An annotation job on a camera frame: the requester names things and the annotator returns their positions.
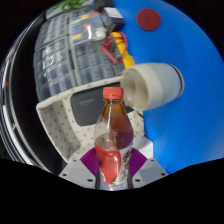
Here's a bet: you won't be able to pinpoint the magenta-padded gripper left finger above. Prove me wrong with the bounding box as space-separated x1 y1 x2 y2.
58 147 100 191

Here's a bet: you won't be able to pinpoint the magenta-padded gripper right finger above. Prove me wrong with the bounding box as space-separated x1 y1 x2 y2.
126 147 169 190

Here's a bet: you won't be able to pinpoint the red-capped tea drink bottle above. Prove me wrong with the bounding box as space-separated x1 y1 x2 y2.
93 86 135 192

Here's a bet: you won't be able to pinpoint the white dotted storage box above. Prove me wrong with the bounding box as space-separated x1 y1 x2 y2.
35 75 155 165

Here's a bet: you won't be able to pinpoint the dark grey flat pad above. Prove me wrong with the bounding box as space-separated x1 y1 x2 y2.
70 82 127 127

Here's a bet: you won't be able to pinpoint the grey-white ceramic cup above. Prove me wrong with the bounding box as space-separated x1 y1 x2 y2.
120 62 185 112

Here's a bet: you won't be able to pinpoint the clear compartment organizer box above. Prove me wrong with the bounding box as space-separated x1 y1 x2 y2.
32 34 80 103
69 39 127 87

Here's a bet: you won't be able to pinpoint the yellow multimeter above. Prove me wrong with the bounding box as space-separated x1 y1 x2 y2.
109 31 136 70

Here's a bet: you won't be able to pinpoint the clear organizer box, coloured labels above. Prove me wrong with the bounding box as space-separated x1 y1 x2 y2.
67 9 110 45

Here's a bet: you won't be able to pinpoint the flat round red coaster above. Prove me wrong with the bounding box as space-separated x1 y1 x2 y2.
136 7 163 32

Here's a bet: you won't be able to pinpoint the small black box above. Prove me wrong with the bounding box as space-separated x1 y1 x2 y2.
99 6 127 33

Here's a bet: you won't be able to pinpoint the red test lead cable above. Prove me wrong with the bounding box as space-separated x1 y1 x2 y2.
100 31 130 65

